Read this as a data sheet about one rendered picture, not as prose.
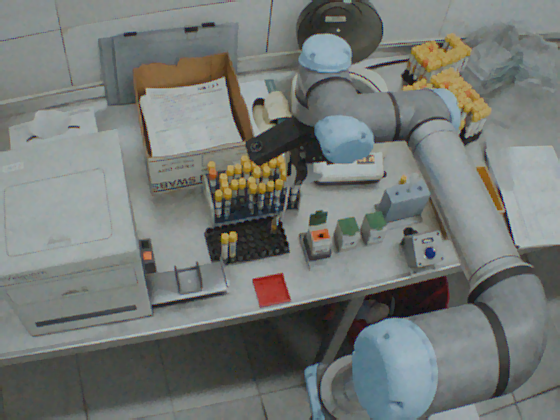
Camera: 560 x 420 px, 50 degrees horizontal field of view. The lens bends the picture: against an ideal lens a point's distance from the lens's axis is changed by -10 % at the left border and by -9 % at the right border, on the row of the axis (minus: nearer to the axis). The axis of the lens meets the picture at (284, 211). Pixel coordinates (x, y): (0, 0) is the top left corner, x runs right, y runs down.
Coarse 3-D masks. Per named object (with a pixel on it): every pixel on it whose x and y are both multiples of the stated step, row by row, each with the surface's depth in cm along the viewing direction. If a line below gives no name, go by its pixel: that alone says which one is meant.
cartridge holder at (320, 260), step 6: (300, 234) 147; (306, 234) 144; (306, 240) 144; (306, 246) 144; (306, 252) 144; (324, 252) 142; (330, 252) 143; (306, 258) 144; (312, 258) 143; (318, 258) 143; (324, 258) 144; (330, 258) 144; (312, 264) 143; (318, 264) 143; (324, 264) 143; (330, 264) 144
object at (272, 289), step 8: (256, 280) 141; (264, 280) 141; (272, 280) 142; (280, 280) 142; (256, 288) 140; (264, 288) 140; (272, 288) 141; (280, 288) 141; (264, 296) 139; (272, 296) 140; (280, 296) 140; (288, 296) 139; (264, 304) 138; (272, 304) 138
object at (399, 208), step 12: (384, 192) 146; (396, 192) 145; (408, 192) 145; (420, 192) 145; (384, 204) 148; (396, 204) 144; (408, 204) 146; (420, 204) 148; (384, 216) 149; (396, 216) 150; (408, 216) 152; (420, 216) 153
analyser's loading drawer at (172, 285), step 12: (204, 264) 138; (216, 264) 138; (156, 276) 135; (168, 276) 136; (180, 276) 136; (192, 276) 136; (204, 276) 136; (216, 276) 137; (156, 288) 134; (168, 288) 134; (180, 288) 131; (192, 288) 135; (204, 288) 135; (216, 288) 135; (228, 288) 135; (156, 300) 132; (168, 300) 133
